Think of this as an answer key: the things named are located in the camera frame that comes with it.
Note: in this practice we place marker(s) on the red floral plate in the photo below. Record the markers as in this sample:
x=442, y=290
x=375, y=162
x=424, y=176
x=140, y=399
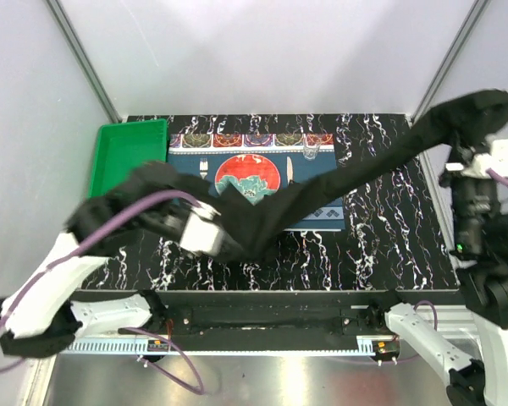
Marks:
x=254, y=176

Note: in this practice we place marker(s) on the black button shirt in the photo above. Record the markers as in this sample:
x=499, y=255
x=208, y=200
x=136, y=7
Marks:
x=470, y=118

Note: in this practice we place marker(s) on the silver fork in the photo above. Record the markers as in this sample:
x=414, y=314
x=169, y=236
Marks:
x=203, y=168

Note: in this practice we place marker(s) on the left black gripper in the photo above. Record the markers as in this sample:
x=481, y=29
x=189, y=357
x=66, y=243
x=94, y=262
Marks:
x=230, y=244

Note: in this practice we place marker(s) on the silver table knife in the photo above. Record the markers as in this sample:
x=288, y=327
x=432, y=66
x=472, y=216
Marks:
x=289, y=170

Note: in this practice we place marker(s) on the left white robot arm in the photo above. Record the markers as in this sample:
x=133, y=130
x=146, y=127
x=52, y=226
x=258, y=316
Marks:
x=40, y=320

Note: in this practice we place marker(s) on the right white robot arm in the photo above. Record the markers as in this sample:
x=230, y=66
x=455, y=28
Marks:
x=484, y=288

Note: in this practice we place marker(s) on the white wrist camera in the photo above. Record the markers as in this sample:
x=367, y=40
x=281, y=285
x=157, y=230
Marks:
x=496, y=159
x=201, y=235

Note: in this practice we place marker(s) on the green plastic tray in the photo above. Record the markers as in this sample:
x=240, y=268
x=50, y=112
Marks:
x=121, y=147

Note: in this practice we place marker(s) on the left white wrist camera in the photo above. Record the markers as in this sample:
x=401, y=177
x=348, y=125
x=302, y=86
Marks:
x=201, y=235

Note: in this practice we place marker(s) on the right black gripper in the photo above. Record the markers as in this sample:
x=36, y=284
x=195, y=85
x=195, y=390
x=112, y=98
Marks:
x=449, y=176

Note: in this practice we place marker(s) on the clear drinking glass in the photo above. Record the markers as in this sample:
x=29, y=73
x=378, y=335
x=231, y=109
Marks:
x=310, y=149

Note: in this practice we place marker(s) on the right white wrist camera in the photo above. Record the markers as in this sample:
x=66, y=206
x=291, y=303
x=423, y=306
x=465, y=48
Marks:
x=496, y=159

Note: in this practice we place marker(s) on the blue patterned placemat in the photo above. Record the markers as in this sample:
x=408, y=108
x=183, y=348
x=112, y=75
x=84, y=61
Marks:
x=186, y=151

